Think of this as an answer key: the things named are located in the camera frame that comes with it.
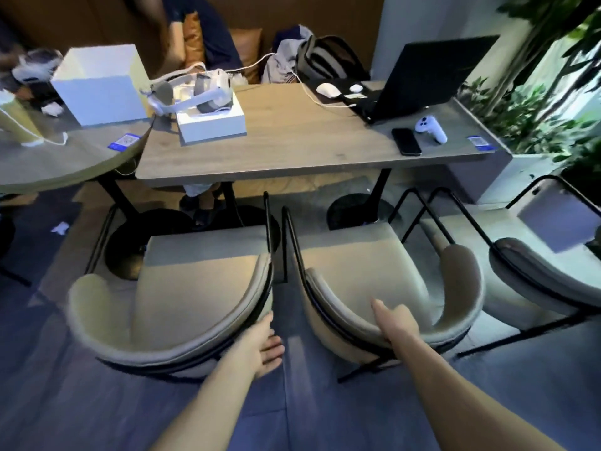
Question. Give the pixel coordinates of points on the flat white packaging box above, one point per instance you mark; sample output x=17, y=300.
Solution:
x=211, y=124

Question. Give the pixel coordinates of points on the black table pedestal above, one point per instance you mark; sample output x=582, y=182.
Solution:
x=136, y=234
x=234, y=216
x=361, y=206

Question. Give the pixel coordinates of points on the person's left thumb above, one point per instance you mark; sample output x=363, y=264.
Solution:
x=267, y=321

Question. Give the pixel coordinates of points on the person's right thumb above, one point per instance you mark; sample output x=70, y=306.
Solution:
x=379, y=310

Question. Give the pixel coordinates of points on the large white cardboard box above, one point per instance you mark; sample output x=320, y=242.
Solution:
x=101, y=89

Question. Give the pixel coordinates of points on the person's right hand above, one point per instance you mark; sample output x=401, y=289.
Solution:
x=399, y=328

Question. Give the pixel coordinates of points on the small white earbuds case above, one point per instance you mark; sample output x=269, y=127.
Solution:
x=356, y=88

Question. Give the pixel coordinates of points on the person's left hand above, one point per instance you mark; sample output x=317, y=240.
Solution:
x=256, y=349

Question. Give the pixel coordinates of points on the green leafy plant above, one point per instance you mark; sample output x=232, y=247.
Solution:
x=544, y=89

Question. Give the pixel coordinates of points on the white and black VR headset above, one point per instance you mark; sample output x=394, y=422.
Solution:
x=37, y=65

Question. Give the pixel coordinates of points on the black mouse pad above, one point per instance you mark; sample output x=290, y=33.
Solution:
x=331, y=100

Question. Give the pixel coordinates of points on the black smartphone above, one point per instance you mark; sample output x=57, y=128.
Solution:
x=406, y=141

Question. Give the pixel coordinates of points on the person's left forearm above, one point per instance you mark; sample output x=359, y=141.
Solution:
x=211, y=403

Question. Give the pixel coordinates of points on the white planter box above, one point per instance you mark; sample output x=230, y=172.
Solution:
x=512, y=176

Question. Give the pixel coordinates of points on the white computer mouse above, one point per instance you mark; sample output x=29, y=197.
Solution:
x=328, y=89

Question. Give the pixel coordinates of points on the black laptop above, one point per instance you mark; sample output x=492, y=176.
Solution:
x=422, y=79

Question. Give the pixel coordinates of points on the beige armchair with black frame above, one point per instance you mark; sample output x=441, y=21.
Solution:
x=371, y=262
x=188, y=286
x=530, y=277

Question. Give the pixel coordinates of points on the orange cushion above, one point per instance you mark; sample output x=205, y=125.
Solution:
x=193, y=39
x=248, y=51

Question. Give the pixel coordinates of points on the grey jacket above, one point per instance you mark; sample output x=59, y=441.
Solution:
x=281, y=56

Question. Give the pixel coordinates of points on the white VR controller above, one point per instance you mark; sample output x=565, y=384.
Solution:
x=431, y=129

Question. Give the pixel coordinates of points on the person's right forearm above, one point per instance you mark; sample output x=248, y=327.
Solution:
x=450, y=399

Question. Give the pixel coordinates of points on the grey and black backpack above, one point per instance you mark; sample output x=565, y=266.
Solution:
x=328, y=56

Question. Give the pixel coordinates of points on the white paper scrap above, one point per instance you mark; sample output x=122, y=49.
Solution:
x=60, y=228

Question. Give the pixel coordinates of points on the brown leather sofa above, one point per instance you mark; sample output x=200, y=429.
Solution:
x=291, y=18

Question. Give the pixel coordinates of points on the blue code card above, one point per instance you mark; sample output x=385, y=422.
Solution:
x=481, y=142
x=124, y=141

